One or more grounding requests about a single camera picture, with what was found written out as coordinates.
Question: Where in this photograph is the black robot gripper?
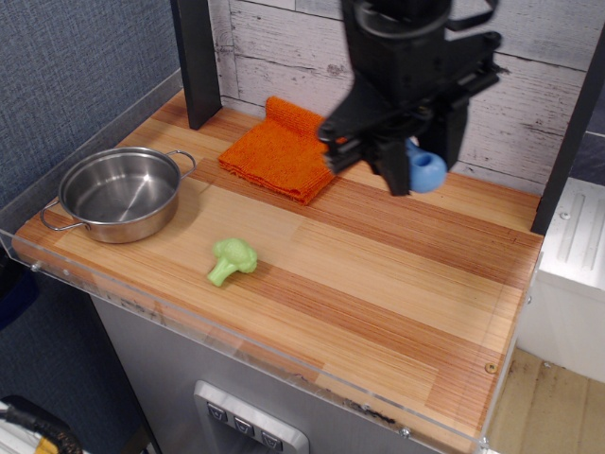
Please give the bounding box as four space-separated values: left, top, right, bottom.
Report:
318 1 502 197

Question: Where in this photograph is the grey and blue toy spoon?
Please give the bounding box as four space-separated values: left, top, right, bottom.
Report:
406 139 447 193

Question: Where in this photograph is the orange folded cloth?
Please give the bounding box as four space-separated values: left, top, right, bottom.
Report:
218 96 335 205

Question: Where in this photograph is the green toy broccoli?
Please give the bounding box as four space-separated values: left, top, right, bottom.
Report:
207 237 257 287

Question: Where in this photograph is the white ribbed box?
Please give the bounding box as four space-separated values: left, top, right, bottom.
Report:
517 178 604 382

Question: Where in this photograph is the clear acrylic table guard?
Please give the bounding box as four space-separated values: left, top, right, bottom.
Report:
9 95 542 453

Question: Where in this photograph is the stainless steel pot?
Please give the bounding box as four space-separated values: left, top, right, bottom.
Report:
40 147 197 244

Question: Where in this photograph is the silver dispenser button panel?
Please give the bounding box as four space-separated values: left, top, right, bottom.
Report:
194 380 310 453

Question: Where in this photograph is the grey metal cabinet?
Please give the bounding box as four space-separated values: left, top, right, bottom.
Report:
93 298 424 453

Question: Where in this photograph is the yellow object bottom left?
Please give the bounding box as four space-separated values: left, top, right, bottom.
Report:
34 436 60 454

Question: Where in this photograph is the black right vertical post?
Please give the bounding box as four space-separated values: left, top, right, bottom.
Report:
531 1 604 235

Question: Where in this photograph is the black vertical post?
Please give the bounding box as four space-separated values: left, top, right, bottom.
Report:
531 1 604 235
170 0 222 130

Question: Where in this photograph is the black left vertical post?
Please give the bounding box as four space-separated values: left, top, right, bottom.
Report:
170 0 222 130

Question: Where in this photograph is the black braided hose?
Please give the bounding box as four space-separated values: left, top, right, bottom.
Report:
0 401 79 454

